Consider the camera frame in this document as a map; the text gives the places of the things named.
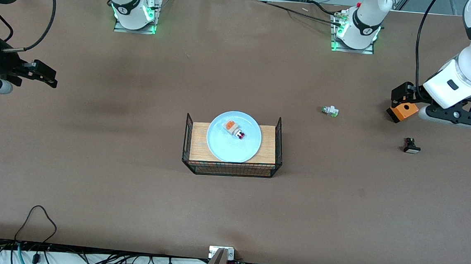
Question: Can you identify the metal base plate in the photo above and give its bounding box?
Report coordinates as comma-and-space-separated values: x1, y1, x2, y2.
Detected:
330, 10, 378, 55
113, 0, 163, 36

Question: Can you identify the orange button box with hole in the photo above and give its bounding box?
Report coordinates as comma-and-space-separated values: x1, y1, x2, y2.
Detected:
386, 100, 420, 125

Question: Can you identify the black wire rack wooden shelf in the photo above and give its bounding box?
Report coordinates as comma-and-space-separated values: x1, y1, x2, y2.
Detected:
181, 111, 286, 181

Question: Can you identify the teal cable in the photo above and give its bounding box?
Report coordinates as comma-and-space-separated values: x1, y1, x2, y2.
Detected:
10, 242, 27, 264

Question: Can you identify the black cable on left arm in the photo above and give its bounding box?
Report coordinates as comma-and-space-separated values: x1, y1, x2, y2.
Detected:
412, 0, 440, 93

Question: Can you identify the black button with white cap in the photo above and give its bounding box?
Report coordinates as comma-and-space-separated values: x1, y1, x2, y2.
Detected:
402, 137, 422, 155

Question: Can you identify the long black table cable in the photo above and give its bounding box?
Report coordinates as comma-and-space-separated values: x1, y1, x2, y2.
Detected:
257, 0, 345, 26

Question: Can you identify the black looped cable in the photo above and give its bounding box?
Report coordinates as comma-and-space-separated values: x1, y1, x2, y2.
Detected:
14, 204, 59, 247

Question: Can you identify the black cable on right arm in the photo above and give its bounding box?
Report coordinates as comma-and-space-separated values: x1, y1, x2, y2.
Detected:
0, 0, 57, 55

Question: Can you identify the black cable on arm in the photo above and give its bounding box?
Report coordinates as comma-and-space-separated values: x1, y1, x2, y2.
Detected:
0, 0, 57, 55
412, 0, 440, 93

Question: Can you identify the light blue round plate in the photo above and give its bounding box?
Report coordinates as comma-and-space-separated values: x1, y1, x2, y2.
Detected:
205, 109, 264, 165

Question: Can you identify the small white box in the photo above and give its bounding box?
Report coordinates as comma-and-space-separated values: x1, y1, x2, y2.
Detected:
208, 245, 236, 261

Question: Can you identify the red push button orange block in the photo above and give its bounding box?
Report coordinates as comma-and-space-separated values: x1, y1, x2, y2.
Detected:
223, 120, 246, 140

